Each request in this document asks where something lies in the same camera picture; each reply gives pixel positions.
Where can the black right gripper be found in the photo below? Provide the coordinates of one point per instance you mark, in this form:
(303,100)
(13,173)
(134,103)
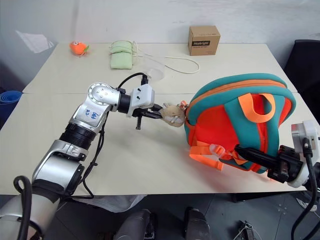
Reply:
(287,165)

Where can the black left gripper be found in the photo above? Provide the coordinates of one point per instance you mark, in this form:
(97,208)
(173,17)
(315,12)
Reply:
(140,114)

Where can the beige plush zipper charm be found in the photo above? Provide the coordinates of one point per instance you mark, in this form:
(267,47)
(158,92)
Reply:
(172,115)

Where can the orange and teal backpack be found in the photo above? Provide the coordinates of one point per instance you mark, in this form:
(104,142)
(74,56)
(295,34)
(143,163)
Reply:
(225,120)

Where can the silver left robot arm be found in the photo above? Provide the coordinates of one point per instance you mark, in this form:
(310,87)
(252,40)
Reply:
(87,117)

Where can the brown cardboard box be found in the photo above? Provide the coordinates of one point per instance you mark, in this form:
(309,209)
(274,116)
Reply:
(204,40)

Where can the clear plastic cup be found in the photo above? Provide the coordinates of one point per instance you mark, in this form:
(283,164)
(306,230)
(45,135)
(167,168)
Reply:
(156,73)

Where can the light green cloth pouch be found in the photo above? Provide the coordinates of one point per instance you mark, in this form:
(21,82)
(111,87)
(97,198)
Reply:
(121,55)

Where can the black metal floor device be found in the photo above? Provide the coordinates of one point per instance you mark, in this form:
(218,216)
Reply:
(247,230)

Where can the dark rounded shape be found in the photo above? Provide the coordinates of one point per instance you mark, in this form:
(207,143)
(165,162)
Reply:
(197,223)
(136,225)

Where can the orange plush toy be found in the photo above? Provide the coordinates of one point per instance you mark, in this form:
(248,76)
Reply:
(78,48)

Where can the clear plastic bag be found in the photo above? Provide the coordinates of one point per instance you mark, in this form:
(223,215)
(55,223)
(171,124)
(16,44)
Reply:
(110,202)

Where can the black chair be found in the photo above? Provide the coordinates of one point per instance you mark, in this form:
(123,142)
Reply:
(303,65)

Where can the white crumpled sheet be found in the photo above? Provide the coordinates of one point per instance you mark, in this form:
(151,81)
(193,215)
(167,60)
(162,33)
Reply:
(32,41)

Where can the blue rolled foam mat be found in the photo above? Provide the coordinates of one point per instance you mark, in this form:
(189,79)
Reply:
(10,97)

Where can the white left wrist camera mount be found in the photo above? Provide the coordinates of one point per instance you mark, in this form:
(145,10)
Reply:
(143,96)

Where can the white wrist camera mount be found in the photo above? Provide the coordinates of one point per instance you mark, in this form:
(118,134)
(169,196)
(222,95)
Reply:
(305,136)
(143,96)

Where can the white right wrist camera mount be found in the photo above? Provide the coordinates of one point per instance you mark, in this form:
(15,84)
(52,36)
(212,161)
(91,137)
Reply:
(305,136)

